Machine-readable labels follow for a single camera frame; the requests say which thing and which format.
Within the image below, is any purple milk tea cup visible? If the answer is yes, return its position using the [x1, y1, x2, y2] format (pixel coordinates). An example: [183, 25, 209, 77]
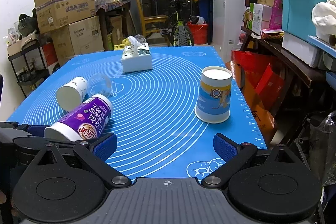
[44, 94, 113, 141]

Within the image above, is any blue yellow paper cup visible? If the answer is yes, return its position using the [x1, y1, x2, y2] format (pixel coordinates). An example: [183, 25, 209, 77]
[195, 66, 232, 124]

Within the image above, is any white paper cup lying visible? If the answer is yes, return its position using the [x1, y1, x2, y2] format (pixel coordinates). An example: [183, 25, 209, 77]
[56, 77, 88, 111]

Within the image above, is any clear plastic cup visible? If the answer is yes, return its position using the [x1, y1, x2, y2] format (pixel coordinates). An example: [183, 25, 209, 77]
[88, 73, 112, 98]

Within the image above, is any blue silicone baking mat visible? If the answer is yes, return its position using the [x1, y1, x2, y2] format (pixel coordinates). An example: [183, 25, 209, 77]
[10, 47, 266, 179]

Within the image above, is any black metal shelf rack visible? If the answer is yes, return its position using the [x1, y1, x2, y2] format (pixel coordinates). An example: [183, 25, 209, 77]
[7, 39, 50, 98]

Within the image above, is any red gift bag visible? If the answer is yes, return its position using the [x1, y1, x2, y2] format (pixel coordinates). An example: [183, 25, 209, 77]
[231, 51, 285, 110]

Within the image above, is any dark wooden side table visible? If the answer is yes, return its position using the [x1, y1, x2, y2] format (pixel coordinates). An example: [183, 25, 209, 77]
[240, 25, 329, 98]

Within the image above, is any white tissue box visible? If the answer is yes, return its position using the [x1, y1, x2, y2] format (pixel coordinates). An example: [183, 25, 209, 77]
[121, 34, 153, 73]

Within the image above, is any dark plush toy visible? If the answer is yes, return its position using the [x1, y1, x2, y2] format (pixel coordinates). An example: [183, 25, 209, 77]
[18, 14, 38, 37]

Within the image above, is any lower cardboard box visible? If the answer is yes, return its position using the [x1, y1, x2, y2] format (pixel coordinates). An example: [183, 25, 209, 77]
[51, 16, 104, 66]

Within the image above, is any white foam box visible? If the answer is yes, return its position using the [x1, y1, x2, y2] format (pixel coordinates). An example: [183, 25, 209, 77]
[282, 32, 321, 68]

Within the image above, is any red plastic bucket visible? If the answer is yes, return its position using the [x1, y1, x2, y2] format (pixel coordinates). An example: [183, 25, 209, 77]
[187, 22, 209, 45]

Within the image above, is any upper cardboard box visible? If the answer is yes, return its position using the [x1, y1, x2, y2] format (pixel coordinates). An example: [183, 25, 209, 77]
[34, 0, 96, 34]

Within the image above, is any bicycle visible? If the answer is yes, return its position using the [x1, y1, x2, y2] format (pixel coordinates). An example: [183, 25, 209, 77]
[153, 0, 194, 47]

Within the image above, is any green white carton box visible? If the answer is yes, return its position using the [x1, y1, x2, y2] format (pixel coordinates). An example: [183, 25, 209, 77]
[248, 3, 272, 36]

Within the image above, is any wooden chair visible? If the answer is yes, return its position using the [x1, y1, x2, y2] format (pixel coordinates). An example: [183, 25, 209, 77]
[136, 0, 168, 39]

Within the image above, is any white freezer cabinet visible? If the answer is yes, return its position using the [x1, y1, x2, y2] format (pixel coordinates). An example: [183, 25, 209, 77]
[213, 0, 246, 63]

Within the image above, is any teal plastic storage bin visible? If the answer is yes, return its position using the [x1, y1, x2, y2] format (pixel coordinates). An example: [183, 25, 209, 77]
[282, 0, 327, 40]

